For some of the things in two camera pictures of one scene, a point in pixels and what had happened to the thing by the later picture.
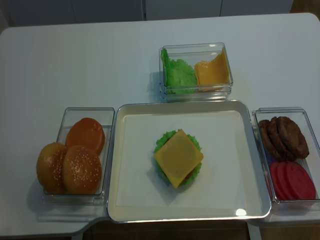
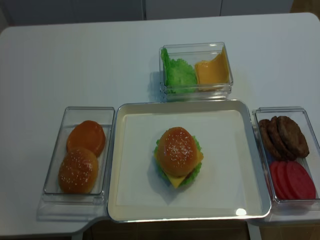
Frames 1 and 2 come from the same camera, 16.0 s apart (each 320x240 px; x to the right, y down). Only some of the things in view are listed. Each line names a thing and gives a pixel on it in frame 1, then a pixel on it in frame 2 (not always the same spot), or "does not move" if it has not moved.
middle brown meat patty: [277, 142] does not move
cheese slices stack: [213, 75] does not move
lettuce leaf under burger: [165, 138] does not move
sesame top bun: [49, 167] → [177, 151]
